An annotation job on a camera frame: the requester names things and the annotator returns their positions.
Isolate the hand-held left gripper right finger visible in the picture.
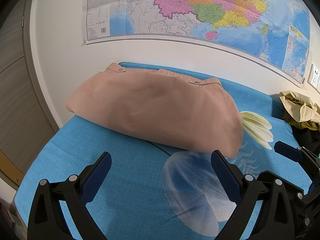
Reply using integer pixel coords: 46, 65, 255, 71
211, 150, 296, 240

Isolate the colourful wall map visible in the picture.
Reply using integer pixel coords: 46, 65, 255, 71
81, 0, 312, 88

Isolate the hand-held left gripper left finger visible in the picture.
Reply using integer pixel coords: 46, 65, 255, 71
27, 151, 112, 240

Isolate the cream jacket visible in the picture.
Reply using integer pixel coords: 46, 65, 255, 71
279, 90, 320, 124

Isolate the pink coat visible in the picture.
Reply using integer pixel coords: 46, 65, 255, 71
64, 63, 244, 159

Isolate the blue floral bed sheet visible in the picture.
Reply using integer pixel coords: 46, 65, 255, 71
14, 62, 315, 240

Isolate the white wall socket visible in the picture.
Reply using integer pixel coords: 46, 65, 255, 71
309, 64, 320, 89

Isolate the dark cloth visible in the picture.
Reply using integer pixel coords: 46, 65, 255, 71
282, 110, 320, 153

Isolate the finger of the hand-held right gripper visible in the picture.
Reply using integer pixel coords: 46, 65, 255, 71
273, 141, 320, 178
257, 170, 320, 240

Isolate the grey wooden wardrobe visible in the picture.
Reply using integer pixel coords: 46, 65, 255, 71
0, 0, 60, 188

